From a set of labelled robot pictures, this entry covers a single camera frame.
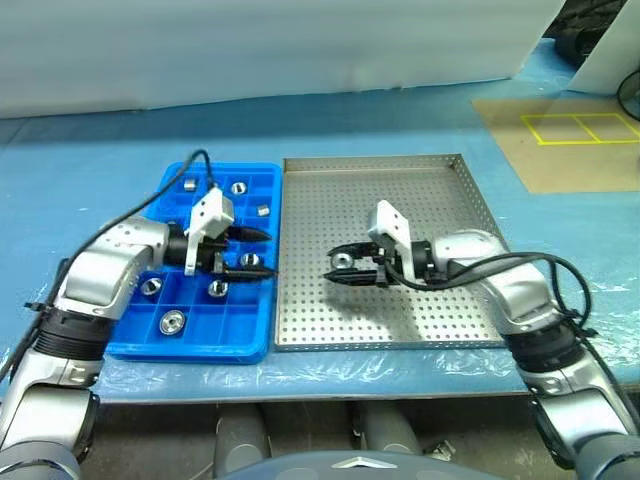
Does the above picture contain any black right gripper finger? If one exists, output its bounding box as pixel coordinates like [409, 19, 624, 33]
[323, 268, 381, 287]
[327, 241, 376, 258]

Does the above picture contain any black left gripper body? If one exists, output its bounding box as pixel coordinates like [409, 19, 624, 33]
[201, 227, 240, 274]

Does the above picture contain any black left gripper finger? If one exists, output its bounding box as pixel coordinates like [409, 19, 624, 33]
[219, 264, 277, 282]
[230, 225, 273, 244]

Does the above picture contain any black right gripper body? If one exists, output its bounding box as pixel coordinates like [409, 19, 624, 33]
[372, 239, 404, 290]

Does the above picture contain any blue plastic compartment tray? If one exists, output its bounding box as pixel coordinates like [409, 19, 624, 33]
[104, 160, 282, 365]

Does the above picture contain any perforated metal tray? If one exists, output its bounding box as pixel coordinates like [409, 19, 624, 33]
[273, 153, 511, 353]

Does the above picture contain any grey rounded cylinder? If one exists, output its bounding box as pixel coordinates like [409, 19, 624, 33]
[359, 399, 421, 454]
[214, 402, 274, 476]

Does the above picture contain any white backdrop board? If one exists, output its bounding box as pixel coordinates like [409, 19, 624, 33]
[0, 0, 569, 121]

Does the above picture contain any blue-grey robot torso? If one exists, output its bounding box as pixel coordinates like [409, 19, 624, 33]
[214, 449, 481, 480]

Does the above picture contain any brown cardboard mat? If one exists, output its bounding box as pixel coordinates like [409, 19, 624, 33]
[472, 97, 640, 194]

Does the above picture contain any black bulky background object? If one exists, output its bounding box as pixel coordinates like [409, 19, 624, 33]
[542, 0, 621, 64]

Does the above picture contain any white slanted panel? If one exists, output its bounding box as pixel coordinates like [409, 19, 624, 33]
[569, 0, 640, 96]

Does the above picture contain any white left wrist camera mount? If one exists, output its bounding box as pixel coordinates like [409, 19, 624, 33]
[183, 187, 236, 277]

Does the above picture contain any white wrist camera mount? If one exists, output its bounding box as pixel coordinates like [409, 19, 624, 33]
[183, 187, 236, 277]
[367, 199, 414, 286]

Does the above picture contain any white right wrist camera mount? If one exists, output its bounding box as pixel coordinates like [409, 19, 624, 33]
[367, 199, 414, 286]

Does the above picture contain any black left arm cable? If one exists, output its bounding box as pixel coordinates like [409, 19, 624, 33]
[0, 148, 221, 381]

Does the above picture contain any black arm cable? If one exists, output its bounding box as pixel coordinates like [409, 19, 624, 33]
[0, 148, 221, 381]
[397, 251, 640, 426]

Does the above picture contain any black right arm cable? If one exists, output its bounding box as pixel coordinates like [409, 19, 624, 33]
[397, 251, 640, 426]

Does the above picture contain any thin black cable loop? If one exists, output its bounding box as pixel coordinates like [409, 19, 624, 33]
[616, 69, 640, 121]

